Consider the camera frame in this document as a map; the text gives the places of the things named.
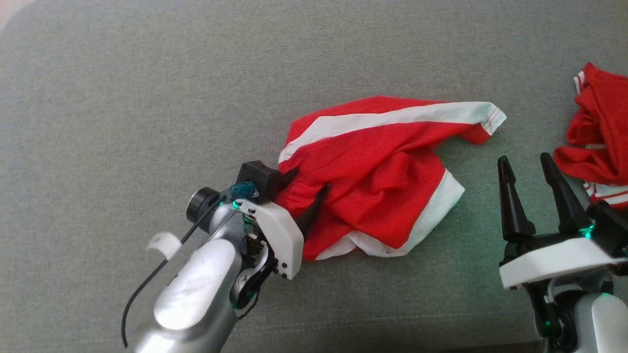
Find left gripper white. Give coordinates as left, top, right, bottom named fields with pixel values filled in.
left=235, top=168, right=331, bottom=281

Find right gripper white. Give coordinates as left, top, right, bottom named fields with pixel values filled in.
left=497, top=152, right=620, bottom=324

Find red white mesh shorts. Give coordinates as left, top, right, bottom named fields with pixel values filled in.
left=275, top=96, right=507, bottom=261

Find red white jersey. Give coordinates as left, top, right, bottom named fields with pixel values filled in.
left=553, top=62, right=628, bottom=209

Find grey sofa seat cushion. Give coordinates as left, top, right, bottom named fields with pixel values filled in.
left=0, top=0, right=628, bottom=353

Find white cable strap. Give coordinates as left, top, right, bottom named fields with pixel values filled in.
left=146, top=231, right=183, bottom=261

